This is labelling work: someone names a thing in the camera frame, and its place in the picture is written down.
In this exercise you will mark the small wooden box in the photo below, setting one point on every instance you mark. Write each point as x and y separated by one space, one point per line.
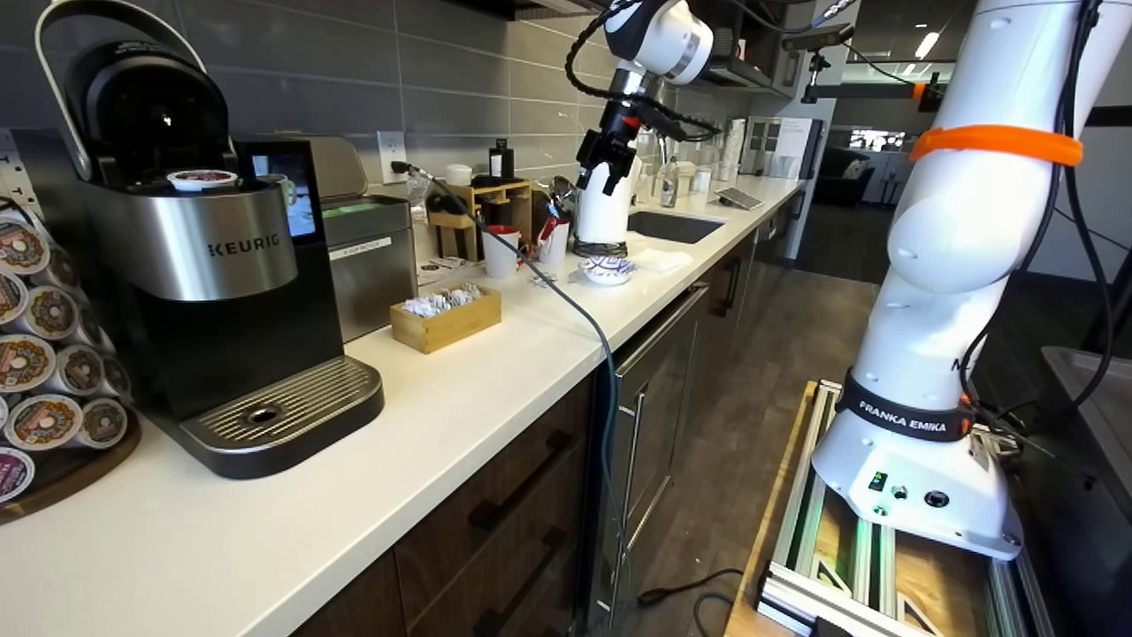
446 322

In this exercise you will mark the white cup with red stirrers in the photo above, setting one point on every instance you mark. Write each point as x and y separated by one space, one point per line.
553 249

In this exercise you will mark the coffee pod with brown lid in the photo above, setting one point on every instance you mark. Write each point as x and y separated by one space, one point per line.
8 299
53 311
23 361
42 423
23 249
102 423
78 370

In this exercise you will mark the dark coffee pod carousel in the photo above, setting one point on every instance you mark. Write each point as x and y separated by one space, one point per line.
72 466

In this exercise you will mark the white wall outlet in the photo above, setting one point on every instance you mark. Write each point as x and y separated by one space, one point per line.
389 151

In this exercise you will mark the dark glass bottle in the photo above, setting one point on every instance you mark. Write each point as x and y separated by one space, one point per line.
501 161

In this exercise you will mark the small white patterned plate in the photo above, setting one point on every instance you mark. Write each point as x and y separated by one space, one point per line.
608 269

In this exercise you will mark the clear bottles group by sink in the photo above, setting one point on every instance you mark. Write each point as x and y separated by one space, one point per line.
678 178

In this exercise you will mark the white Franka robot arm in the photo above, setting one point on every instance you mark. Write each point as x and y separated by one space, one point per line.
957 236

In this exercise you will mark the white sachets pile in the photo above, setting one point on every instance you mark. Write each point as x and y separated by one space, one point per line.
439 302

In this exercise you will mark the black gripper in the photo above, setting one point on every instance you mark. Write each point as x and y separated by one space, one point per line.
608 132

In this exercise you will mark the black silver Keurig coffee machine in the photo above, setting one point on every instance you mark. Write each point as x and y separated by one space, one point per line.
212 306

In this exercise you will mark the wooden condiment organizer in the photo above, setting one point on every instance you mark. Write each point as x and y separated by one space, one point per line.
466 217

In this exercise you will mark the aluminium frame robot cart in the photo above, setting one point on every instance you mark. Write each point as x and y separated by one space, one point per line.
824 553

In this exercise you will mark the white paper towel roll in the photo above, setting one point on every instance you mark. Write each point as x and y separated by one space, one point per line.
602 212

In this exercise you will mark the stainless steel appliance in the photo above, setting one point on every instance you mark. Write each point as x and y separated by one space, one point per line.
372 267

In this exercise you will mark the coffee pod with purple lid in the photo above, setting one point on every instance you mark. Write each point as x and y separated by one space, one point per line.
12 471

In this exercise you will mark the dark side table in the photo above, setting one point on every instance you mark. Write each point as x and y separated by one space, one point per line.
1099 401

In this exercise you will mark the white pod in coffee machine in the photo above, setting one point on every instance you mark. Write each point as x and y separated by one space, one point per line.
199 178

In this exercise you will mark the black counter sink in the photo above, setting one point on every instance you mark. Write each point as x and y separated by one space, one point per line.
674 227

